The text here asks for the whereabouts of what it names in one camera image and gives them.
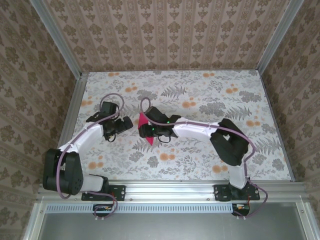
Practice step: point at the pink square paper sheet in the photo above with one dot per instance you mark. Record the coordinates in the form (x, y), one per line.
(142, 121)

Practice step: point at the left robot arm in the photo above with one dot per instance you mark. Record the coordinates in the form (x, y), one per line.
(65, 172)

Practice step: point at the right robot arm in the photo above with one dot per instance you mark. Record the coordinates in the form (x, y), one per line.
(230, 145)

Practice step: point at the black connector board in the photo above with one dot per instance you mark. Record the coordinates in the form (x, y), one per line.
(241, 207)
(103, 208)

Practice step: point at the grey metal panel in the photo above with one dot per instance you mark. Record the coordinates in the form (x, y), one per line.
(170, 227)

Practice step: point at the aluminium side rail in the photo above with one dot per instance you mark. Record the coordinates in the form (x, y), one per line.
(75, 100)

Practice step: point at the aluminium mounting rail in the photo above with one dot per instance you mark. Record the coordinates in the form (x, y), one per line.
(170, 191)

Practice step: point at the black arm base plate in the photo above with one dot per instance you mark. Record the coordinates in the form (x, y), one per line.
(120, 192)
(221, 192)

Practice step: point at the aluminium frame post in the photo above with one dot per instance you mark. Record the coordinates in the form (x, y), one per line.
(277, 37)
(57, 40)

